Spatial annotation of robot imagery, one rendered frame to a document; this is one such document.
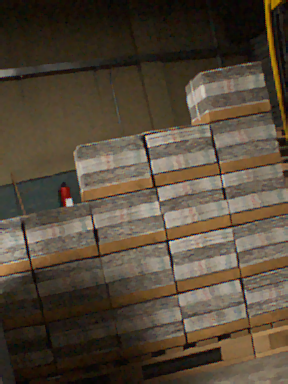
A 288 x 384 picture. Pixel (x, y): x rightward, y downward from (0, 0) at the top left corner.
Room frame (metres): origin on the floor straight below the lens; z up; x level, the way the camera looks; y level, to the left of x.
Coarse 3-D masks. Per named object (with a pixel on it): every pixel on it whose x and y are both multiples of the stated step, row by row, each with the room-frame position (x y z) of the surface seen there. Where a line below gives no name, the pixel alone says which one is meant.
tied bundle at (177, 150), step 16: (192, 128) 2.92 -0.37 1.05; (208, 128) 2.92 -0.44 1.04; (144, 144) 2.99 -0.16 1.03; (160, 144) 2.90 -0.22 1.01; (176, 144) 2.91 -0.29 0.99; (192, 144) 2.92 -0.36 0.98; (208, 144) 2.92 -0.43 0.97; (160, 160) 2.89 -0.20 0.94; (176, 160) 2.90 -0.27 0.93; (192, 160) 2.91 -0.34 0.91; (208, 160) 2.92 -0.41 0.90; (208, 176) 2.93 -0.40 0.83
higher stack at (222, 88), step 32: (256, 64) 2.95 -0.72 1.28; (192, 96) 3.17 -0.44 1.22; (224, 96) 2.93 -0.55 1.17; (256, 96) 2.95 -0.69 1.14; (224, 128) 2.93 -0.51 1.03; (256, 128) 2.94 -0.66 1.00; (224, 160) 2.93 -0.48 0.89; (224, 192) 2.96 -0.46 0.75; (256, 192) 2.94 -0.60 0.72; (256, 224) 2.94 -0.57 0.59; (256, 256) 2.93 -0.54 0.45; (256, 288) 2.93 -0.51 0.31; (256, 352) 2.92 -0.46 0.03
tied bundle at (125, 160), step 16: (112, 144) 2.88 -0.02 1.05; (128, 144) 2.89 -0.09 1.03; (80, 160) 2.87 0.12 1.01; (96, 160) 2.88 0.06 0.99; (112, 160) 2.88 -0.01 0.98; (128, 160) 2.89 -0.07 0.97; (144, 160) 2.90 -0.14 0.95; (80, 176) 3.05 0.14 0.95; (96, 176) 2.87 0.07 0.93; (112, 176) 2.88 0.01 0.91; (128, 176) 2.89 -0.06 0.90; (144, 176) 2.89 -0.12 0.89; (128, 192) 2.89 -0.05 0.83
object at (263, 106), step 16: (208, 112) 2.92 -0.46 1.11; (224, 112) 2.93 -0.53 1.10; (240, 112) 2.93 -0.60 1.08; (256, 112) 2.94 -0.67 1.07; (240, 160) 2.93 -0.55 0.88; (256, 160) 2.93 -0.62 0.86; (272, 160) 2.94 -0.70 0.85; (272, 208) 2.94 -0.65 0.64; (240, 272) 2.93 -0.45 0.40; (256, 272) 2.93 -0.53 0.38; (256, 320) 2.92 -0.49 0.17; (272, 320) 2.93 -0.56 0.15
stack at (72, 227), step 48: (144, 192) 2.89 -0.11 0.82; (192, 192) 2.91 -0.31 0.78; (0, 240) 2.83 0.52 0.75; (48, 240) 2.85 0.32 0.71; (96, 240) 3.05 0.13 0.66; (192, 240) 2.90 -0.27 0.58; (0, 288) 2.82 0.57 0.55; (48, 288) 2.84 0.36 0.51; (96, 288) 2.87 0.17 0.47; (144, 288) 2.88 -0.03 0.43; (240, 288) 2.92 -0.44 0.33; (48, 336) 2.96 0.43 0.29; (96, 336) 2.86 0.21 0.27; (144, 336) 2.88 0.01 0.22; (240, 336) 2.91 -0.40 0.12
